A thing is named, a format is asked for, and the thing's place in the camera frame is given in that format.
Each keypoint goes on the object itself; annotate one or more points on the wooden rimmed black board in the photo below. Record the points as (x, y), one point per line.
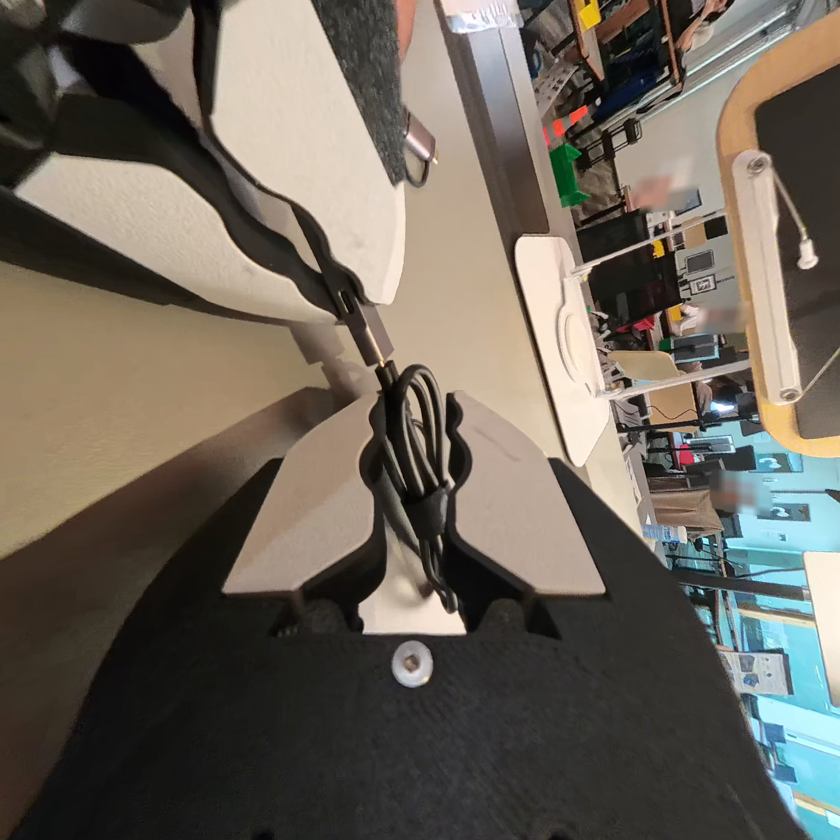
(814, 197)

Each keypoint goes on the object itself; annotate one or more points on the white stand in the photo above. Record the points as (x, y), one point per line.
(558, 394)

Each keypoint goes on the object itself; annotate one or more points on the beige chair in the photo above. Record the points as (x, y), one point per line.
(649, 374)

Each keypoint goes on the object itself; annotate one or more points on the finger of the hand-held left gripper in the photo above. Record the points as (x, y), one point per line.
(151, 210)
(295, 118)

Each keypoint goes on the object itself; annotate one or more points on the laminated instruction sheet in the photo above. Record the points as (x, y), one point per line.
(479, 13)

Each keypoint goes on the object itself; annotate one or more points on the black cabinet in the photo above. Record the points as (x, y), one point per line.
(623, 275)

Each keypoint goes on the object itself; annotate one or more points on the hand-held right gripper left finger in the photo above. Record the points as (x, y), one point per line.
(308, 518)

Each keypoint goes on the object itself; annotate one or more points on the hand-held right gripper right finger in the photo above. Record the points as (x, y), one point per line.
(525, 525)

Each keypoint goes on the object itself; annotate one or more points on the green plastic bin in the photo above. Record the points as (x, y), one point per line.
(568, 177)

